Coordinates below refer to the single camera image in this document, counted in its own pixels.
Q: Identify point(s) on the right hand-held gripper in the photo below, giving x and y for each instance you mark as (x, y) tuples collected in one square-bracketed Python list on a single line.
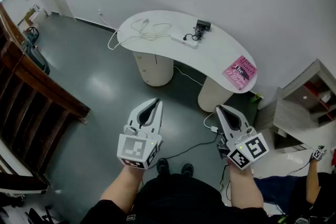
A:
[(249, 150)]

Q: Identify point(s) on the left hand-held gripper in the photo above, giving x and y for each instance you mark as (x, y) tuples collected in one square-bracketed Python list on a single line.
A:
[(134, 149)]

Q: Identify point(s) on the white power strip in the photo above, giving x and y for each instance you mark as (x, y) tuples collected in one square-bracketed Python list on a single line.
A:
[(178, 39)]

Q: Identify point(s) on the black power plug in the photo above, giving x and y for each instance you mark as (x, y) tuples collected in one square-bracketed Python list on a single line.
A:
[(186, 37)]

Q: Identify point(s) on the person's left forearm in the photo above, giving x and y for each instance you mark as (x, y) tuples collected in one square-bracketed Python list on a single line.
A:
[(123, 186)]

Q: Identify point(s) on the person's right forearm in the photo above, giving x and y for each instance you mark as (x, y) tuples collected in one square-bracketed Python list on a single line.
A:
[(244, 186)]

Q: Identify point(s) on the small green object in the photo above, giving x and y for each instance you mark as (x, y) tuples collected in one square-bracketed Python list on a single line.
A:
[(256, 98)]

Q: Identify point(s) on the person's left black shoe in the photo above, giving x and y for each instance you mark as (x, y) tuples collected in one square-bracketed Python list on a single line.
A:
[(162, 165)]

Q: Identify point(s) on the person's black shoe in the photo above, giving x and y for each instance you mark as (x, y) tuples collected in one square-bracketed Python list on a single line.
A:
[(162, 165), (187, 169)]

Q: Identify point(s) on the pink book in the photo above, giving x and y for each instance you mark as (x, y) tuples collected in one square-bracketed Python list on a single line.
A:
[(240, 72)]

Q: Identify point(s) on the grey shelf cabinet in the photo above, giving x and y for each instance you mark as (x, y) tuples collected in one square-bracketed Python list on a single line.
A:
[(291, 112)]

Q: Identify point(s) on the person's right black shoe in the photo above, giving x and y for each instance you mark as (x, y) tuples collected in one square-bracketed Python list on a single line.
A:
[(187, 169)]

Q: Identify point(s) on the person's black-clothed body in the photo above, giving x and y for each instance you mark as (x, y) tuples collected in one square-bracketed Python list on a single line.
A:
[(178, 199)]

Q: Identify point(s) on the wooden stair railing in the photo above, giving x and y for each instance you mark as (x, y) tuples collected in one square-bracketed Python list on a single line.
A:
[(39, 81)]

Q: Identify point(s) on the black bag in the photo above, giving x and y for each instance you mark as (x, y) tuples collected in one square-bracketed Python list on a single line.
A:
[(39, 60)]

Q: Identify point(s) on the cardboard box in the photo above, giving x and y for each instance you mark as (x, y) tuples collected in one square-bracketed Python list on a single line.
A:
[(29, 17)]

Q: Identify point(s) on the white cylindrical table pedestal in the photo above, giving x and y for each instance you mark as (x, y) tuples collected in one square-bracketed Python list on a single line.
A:
[(212, 97), (155, 70)]

